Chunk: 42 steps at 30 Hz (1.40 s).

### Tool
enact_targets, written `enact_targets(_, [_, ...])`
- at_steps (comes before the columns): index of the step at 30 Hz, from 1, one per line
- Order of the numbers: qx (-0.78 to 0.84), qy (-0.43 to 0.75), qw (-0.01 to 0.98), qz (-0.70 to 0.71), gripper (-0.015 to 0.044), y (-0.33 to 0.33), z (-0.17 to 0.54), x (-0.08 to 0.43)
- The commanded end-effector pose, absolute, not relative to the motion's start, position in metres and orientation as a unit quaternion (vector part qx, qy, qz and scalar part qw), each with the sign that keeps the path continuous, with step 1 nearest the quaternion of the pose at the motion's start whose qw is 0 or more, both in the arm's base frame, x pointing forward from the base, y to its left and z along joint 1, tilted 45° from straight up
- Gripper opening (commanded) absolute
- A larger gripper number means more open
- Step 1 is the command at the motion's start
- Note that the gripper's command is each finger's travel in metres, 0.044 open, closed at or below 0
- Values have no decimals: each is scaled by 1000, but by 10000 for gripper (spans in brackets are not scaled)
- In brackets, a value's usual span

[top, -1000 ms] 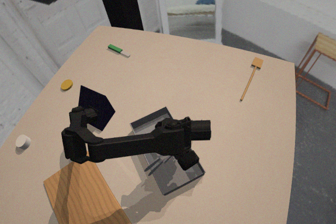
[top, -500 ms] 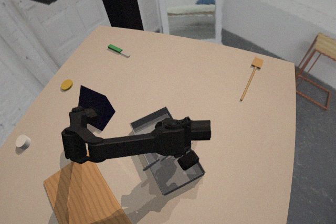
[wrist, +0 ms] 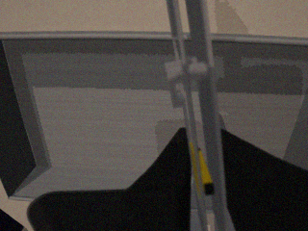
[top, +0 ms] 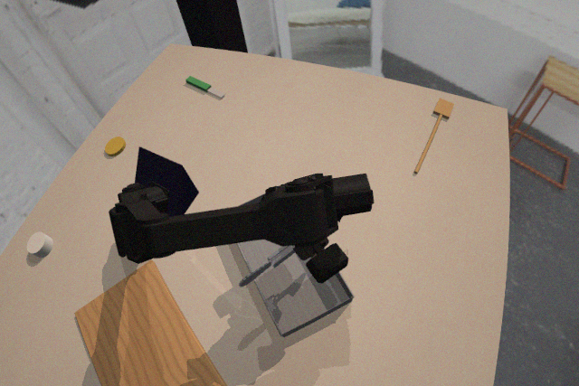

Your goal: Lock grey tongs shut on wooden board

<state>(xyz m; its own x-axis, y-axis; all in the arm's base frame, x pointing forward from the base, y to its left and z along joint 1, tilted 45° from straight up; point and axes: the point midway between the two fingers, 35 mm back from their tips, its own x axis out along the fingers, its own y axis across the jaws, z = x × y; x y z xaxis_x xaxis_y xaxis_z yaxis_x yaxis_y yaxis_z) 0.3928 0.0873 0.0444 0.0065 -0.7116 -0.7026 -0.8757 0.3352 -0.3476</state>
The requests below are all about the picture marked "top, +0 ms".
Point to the yellow round disc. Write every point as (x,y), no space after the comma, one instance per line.
(115,146)

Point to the wooden board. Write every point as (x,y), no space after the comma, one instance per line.
(136,335)

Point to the beige short cylinder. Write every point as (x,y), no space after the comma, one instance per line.
(40,244)

